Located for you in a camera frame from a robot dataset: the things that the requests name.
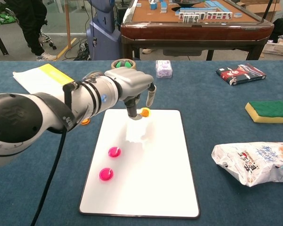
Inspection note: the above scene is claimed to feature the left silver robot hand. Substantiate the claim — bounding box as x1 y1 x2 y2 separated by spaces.
104 67 157 121

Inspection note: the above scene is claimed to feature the pink disc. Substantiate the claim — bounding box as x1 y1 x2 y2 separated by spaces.
108 146 122 159
99 167 115 182

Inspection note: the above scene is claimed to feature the white rectangular board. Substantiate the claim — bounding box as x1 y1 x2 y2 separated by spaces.
78 108 201 219

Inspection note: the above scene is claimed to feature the green and black ball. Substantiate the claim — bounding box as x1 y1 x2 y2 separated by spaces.
115 60 133 69

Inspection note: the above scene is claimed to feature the brown packing tape roll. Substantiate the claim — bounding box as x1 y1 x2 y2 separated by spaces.
111 58 137 71

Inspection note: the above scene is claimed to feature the clear box of purple clips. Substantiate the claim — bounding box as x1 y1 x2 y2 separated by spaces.
155 59 174 79

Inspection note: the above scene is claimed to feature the blue table cloth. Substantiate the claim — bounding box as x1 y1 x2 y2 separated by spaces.
0 60 283 226

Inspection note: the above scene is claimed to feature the brown mahjong table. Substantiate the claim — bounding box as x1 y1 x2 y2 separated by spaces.
120 0 275 61

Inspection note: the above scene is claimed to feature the white sneaker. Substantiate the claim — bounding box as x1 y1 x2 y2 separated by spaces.
36 53 58 62

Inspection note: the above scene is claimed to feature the white and yellow notebook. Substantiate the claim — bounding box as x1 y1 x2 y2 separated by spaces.
12 63 75 95

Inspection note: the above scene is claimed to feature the black bowl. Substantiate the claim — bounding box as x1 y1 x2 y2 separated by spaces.
172 0 202 6

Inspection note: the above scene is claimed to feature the mahjong tile row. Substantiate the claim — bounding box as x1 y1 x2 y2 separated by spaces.
178 11 233 24

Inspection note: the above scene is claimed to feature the dark printed card box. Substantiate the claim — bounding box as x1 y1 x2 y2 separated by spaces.
215 63 267 86

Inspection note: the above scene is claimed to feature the person in black trousers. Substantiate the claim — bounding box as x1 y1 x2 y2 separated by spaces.
6 0 48 56

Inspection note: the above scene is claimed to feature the green and yellow sponge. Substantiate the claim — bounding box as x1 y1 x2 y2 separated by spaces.
244 100 283 124

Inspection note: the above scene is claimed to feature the green fabric pile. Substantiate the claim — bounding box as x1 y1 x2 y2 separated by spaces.
0 13 17 25

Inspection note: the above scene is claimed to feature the cardboard box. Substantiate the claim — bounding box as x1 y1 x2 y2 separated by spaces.
240 0 283 14

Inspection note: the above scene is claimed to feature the white snack bag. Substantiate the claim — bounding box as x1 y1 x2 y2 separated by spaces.
211 141 283 188

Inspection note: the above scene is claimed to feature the white plastic basket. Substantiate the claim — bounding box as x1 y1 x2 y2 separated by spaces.
261 41 283 57

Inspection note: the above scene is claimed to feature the blue machine pedestal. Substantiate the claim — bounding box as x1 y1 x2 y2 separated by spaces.
86 0 123 61

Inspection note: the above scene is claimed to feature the black floor cable bundle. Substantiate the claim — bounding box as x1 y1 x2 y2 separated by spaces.
73 39 90 61

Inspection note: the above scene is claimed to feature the wooden post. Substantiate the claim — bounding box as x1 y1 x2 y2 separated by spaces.
65 0 72 49

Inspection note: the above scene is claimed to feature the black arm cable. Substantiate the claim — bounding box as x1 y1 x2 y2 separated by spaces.
30 81 82 226

